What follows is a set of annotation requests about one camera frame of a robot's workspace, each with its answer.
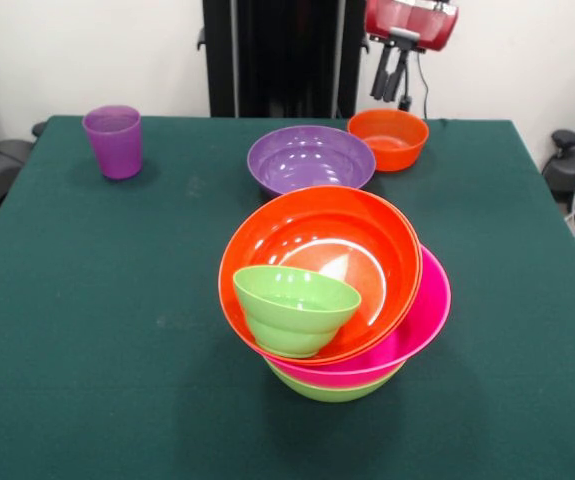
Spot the black cable with plug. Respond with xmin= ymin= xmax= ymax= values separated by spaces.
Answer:
xmin=397 ymin=74 xmax=414 ymax=114

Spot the small green bowl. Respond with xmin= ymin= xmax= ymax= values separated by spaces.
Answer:
xmin=232 ymin=265 xmax=363 ymax=360

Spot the purple cup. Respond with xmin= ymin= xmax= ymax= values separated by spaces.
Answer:
xmin=81 ymin=104 xmax=143 ymax=181

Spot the thin black wall cable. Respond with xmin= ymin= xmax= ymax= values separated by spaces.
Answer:
xmin=416 ymin=50 xmax=433 ymax=121

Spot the dark green tablecloth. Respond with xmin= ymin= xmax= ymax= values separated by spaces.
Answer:
xmin=0 ymin=115 xmax=575 ymax=480

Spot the purple bowl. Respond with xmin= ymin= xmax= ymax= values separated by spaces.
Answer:
xmin=246 ymin=124 xmax=378 ymax=197

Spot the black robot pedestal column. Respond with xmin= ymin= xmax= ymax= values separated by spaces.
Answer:
xmin=196 ymin=0 xmax=374 ymax=120

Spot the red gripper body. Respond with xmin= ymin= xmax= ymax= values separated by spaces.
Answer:
xmin=364 ymin=0 xmax=460 ymax=52

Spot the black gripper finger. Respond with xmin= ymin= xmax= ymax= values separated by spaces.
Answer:
xmin=370 ymin=44 xmax=394 ymax=101
xmin=384 ymin=48 xmax=410 ymax=102

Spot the large orange bowl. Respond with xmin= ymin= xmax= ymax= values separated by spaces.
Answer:
xmin=261 ymin=199 xmax=425 ymax=367
xmin=217 ymin=184 xmax=421 ymax=361

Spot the large green bowl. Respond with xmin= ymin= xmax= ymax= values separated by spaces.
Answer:
xmin=266 ymin=359 xmax=408 ymax=404

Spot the small orange bowl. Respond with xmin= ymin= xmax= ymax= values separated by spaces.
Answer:
xmin=346 ymin=108 xmax=430 ymax=174

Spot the large pink bowl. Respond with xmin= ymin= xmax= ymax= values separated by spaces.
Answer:
xmin=261 ymin=244 xmax=453 ymax=389

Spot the gray pedestal leg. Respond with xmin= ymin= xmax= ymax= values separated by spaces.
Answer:
xmin=541 ymin=128 xmax=575 ymax=201
xmin=0 ymin=121 xmax=48 ymax=206

